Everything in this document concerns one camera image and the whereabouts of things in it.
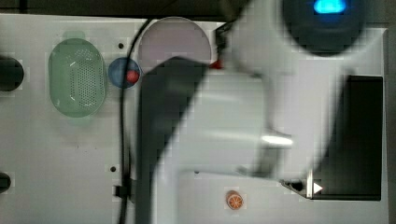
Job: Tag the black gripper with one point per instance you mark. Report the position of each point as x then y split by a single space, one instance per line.
221 38

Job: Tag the red ketchup bottle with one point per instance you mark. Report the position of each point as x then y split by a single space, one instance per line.
216 65

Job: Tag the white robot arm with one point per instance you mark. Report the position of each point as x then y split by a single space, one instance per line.
268 112

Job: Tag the black toaster oven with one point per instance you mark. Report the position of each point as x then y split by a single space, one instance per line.
351 169

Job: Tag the lilac round plate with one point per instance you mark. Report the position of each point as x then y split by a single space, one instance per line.
173 37

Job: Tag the small red ball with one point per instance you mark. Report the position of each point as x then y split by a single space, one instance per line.
132 76

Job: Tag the blue bowl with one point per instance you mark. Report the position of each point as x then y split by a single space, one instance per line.
118 69

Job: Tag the green perforated colander basket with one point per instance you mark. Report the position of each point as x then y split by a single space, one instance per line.
77 76

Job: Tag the orange slice toy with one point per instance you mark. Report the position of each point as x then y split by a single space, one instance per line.
234 200

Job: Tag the black cylinder cup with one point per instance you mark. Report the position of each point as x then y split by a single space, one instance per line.
11 74

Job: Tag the black round object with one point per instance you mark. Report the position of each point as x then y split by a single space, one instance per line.
5 182

